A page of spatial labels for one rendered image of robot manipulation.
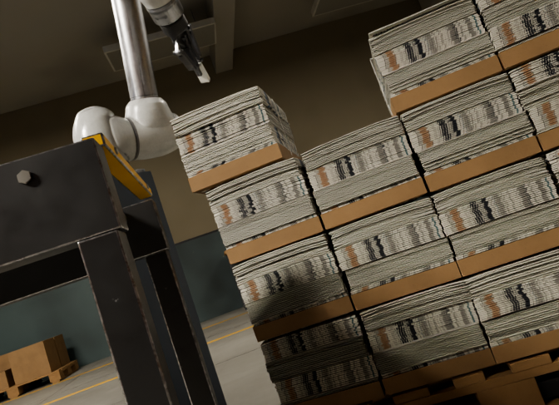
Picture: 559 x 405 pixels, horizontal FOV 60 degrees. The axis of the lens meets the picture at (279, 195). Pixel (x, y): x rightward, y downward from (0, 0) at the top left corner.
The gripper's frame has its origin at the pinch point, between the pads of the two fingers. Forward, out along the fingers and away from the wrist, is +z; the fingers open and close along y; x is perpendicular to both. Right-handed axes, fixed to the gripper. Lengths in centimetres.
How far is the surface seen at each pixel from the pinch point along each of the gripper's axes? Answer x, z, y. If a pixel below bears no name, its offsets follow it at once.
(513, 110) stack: 87, 14, 17
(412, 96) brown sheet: 63, 8, 13
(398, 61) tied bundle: 60, 4, 4
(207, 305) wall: -299, 568, -154
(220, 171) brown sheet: 9.0, 10.9, 31.2
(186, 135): -1.3, 4.3, 21.7
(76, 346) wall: -476, 517, -65
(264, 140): 21.8, 8.4, 23.1
